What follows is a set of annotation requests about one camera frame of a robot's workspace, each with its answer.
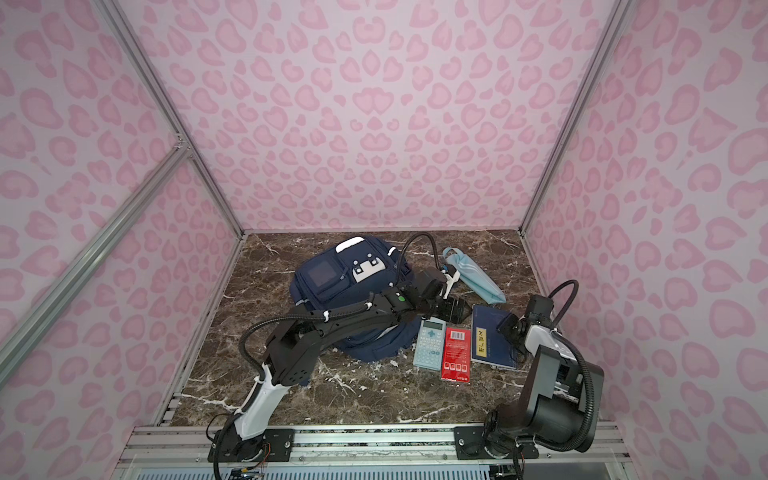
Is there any blue book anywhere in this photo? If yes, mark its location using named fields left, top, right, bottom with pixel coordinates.
left=471, top=305, right=517, bottom=370

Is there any light blue pencil pouch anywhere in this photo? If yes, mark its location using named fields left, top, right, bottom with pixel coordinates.
left=442, top=247, right=506, bottom=305

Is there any navy blue student backpack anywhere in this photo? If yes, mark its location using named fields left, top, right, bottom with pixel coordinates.
left=289, top=236, right=419, bottom=363

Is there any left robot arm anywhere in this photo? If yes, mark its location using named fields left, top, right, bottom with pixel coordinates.
left=227, top=267, right=460, bottom=442

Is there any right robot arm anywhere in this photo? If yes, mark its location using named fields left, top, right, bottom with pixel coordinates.
left=483, top=294, right=604, bottom=458

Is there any red calculator package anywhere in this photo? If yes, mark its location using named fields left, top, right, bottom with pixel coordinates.
left=441, top=327, right=471, bottom=383

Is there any light blue calculator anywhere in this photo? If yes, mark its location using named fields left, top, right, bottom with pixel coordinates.
left=413, top=317, right=447, bottom=371

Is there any aluminium frame post right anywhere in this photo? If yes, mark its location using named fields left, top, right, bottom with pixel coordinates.
left=518, top=0, right=637, bottom=235

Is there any aluminium frame post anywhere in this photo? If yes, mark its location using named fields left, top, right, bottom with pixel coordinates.
left=518, top=0, right=637, bottom=235
left=92, top=0, right=244, bottom=238

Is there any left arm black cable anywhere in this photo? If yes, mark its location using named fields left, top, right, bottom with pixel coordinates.
left=238, top=232, right=439, bottom=373

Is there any aluminium frame post left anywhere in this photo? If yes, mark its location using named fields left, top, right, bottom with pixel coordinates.
left=92, top=0, right=244, bottom=238

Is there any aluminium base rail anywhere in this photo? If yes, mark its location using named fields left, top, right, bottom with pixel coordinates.
left=112, top=422, right=638, bottom=479

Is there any aluminium frame strut left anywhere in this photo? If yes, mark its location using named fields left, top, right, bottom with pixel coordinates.
left=1, top=141, right=188, bottom=385

